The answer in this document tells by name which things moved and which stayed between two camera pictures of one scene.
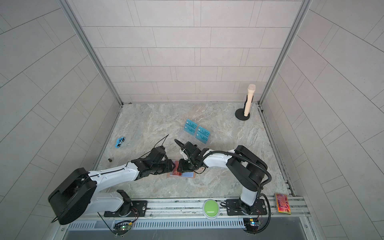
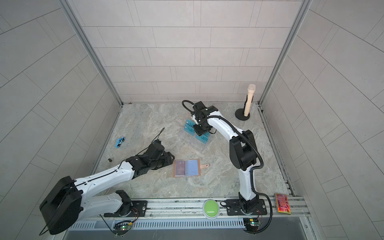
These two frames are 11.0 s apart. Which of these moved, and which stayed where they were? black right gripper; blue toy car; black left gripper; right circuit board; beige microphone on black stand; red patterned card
Moved: black left gripper; black right gripper
Stayed: red patterned card; blue toy car; right circuit board; beige microphone on black stand
